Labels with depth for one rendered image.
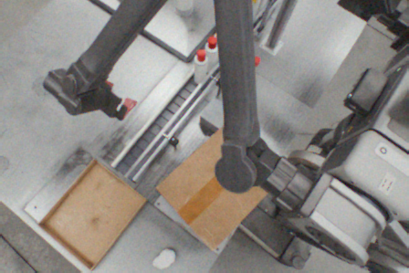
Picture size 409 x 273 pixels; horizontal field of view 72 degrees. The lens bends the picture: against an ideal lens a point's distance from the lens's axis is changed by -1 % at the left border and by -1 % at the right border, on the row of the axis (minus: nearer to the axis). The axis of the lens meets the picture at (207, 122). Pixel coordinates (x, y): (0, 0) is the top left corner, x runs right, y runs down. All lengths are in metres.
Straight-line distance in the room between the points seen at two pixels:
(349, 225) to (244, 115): 0.24
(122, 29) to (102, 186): 0.74
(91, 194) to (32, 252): 1.07
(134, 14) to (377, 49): 2.45
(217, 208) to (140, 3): 0.58
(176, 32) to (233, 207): 0.83
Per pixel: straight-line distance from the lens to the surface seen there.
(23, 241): 2.25
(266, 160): 0.52
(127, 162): 1.14
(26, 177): 1.33
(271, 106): 1.28
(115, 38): 0.61
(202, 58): 1.06
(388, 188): 0.54
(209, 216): 0.85
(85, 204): 1.21
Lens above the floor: 1.97
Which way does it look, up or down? 71 degrees down
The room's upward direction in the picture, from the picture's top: 8 degrees clockwise
